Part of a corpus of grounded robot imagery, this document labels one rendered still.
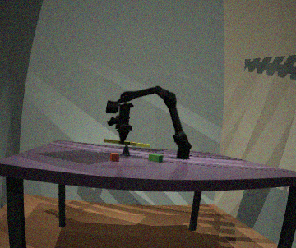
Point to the yellow bar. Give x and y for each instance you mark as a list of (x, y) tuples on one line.
[(126, 143)]

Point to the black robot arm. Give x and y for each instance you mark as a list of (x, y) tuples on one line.
[(170, 101)]

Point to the small orange-red block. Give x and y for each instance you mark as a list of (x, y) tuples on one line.
[(114, 157)]

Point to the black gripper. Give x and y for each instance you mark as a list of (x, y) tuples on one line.
[(123, 128)]

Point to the green block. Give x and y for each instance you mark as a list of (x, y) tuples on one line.
[(155, 157)]

